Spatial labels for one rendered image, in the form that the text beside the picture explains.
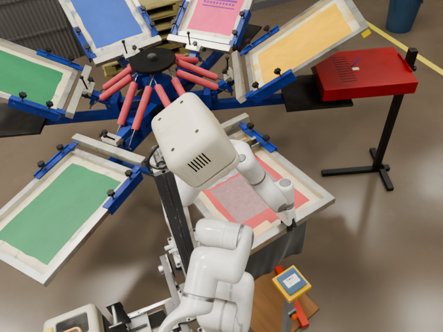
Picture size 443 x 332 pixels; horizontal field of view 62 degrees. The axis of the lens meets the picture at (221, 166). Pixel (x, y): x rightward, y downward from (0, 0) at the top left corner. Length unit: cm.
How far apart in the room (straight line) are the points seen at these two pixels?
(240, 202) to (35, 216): 117
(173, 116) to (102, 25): 250
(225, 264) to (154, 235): 225
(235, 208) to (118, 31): 198
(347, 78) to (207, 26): 123
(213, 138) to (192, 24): 250
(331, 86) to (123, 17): 183
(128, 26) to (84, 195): 161
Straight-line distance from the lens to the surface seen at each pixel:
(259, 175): 141
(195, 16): 333
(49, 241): 222
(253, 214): 190
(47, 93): 287
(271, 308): 277
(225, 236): 106
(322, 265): 297
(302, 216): 184
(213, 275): 99
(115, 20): 342
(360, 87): 264
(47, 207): 238
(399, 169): 371
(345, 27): 250
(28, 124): 307
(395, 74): 281
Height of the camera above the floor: 258
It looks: 46 degrees down
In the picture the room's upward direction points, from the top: 7 degrees counter-clockwise
